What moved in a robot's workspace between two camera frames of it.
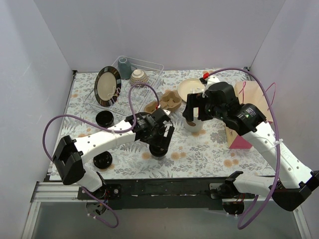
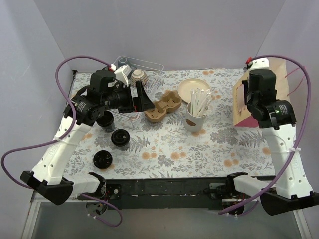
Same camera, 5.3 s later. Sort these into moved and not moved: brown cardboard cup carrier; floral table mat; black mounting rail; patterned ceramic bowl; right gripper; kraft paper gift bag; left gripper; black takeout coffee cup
Moved: left gripper; right gripper; kraft paper gift bag
Not moved: black mounting rail; brown cardboard cup carrier; floral table mat; black takeout coffee cup; patterned ceramic bowl
